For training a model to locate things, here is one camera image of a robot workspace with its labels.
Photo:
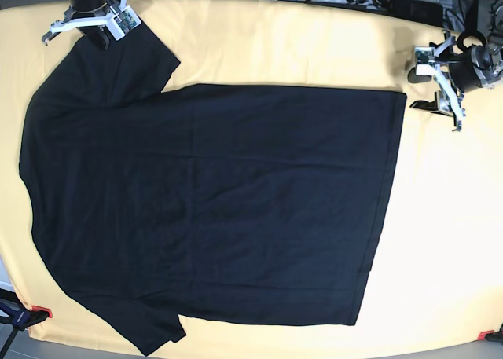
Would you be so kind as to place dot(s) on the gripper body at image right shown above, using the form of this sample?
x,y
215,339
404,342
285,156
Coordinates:
x,y
448,99

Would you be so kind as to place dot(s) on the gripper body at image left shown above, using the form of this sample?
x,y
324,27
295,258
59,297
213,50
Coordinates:
x,y
78,20

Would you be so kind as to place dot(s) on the black T-shirt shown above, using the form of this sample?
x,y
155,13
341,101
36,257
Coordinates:
x,y
245,204

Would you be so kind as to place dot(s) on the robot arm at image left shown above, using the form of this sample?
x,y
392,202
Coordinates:
x,y
86,6

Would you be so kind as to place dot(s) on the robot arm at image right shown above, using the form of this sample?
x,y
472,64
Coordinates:
x,y
457,69

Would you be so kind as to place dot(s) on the black box on table edge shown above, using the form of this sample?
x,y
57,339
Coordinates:
x,y
429,13

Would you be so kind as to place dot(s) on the yellow table cloth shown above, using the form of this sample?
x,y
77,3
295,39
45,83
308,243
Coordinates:
x,y
436,281

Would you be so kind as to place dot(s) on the right red-tipped table clamp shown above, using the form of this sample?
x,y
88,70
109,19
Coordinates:
x,y
492,336

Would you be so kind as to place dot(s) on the red-tipped table clamp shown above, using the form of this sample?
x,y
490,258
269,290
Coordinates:
x,y
492,336
20,318

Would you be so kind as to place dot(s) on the left red-tipped table clamp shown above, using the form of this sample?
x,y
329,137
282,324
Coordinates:
x,y
20,318

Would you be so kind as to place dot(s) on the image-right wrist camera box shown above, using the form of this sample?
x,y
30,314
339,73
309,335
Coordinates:
x,y
424,61

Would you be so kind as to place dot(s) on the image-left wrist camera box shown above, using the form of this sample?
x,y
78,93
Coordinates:
x,y
123,23

